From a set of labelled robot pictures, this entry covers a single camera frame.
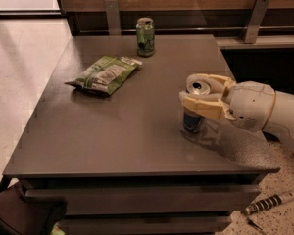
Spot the right metal bracket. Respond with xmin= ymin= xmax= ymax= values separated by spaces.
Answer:
xmin=242 ymin=0 xmax=270 ymax=44

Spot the lower grey drawer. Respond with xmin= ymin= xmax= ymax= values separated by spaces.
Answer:
xmin=60 ymin=216 xmax=231 ymax=235

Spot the left metal bracket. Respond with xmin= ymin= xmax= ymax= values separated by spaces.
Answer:
xmin=105 ymin=0 xmax=122 ymax=35

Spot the silver blue redbull can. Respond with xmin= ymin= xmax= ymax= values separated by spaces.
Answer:
xmin=179 ymin=79 xmax=212 ymax=133

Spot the dark chair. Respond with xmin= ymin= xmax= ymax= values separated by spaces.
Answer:
xmin=0 ymin=182 xmax=67 ymax=235

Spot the green chip bag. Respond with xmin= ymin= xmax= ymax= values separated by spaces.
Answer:
xmin=66 ymin=56 xmax=142 ymax=96

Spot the grey side shelf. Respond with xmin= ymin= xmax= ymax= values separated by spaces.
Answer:
xmin=216 ymin=35 xmax=294 ymax=50

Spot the green soda can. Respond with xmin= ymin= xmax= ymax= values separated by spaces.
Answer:
xmin=136 ymin=17 xmax=155 ymax=57

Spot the metal bracket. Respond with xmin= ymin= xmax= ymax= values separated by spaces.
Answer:
xmin=105 ymin=0 xmax=122 ymax=35
xmin=242 ymin=0 xmax=270 ymax=44

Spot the grey drawer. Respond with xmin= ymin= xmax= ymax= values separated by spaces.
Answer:
xmin=60 ymin=216 xmax=231 ymax=235
xmin=26 ymin=185 xmax=260 ymax=215

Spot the striped cylindrical tool on floor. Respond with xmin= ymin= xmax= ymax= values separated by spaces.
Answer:
xmin=243 ymin=192 xmax=294 ymax=216

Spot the upper grey drawer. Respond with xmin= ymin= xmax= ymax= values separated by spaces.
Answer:
xmin=26 ymin=185 xmax=260 ymax=215

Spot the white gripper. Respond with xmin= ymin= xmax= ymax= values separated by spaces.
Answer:
xmin=186 ymin=73 xmax=275 ymax=131

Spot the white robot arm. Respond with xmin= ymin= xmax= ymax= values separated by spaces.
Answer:
xmin=179 ymin=73 xmax=294 ymax=151

